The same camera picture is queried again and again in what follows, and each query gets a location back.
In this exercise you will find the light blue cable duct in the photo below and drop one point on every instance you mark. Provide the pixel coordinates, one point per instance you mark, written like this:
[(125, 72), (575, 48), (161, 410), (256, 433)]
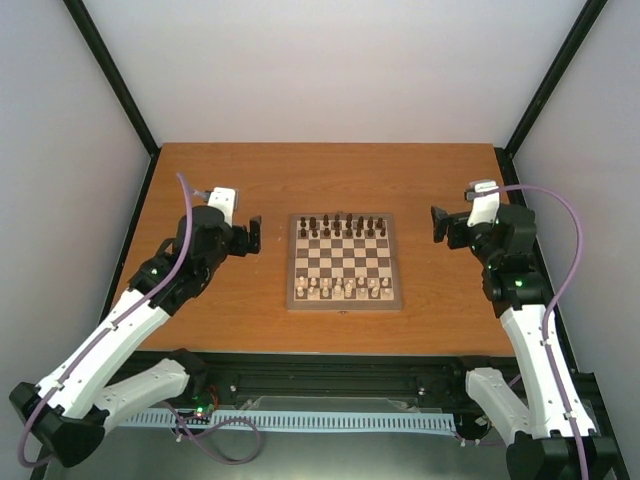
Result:
[(201, 418)]

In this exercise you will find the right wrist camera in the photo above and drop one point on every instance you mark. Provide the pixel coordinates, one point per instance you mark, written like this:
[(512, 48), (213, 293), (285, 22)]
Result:
[(484, 197)]

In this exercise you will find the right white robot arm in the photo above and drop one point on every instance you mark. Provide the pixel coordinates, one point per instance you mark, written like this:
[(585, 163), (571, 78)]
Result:
[(548, 434)]

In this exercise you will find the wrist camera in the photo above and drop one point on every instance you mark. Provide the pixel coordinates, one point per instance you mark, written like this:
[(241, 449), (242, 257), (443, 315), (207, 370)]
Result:
[(223, 199), (484, 197)]

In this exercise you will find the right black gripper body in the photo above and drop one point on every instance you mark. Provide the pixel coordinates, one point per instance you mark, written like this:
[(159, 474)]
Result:
[(457, 221)]

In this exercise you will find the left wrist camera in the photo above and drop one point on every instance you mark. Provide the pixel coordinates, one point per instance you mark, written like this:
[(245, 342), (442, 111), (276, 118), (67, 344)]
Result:
[(223, 199)]

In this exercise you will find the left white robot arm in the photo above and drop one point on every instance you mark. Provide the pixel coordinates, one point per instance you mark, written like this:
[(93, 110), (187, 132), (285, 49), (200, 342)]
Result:
[(71, 410)]

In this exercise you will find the white knight chess piece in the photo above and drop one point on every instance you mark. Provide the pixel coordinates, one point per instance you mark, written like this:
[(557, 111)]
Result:
[(312, 292)]

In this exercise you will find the dark chess pieces row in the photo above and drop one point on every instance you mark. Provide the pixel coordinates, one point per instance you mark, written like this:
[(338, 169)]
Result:
[(342, 226)]

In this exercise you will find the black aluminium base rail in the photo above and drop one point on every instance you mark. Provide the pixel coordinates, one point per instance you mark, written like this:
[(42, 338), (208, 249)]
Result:
[(427, 381)]

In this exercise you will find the wooden chess board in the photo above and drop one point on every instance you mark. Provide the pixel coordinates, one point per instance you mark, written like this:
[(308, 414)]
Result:
[(327, 263)]

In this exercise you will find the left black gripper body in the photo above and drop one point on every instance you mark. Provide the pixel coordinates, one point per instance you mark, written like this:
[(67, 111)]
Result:
[(242, 245)]

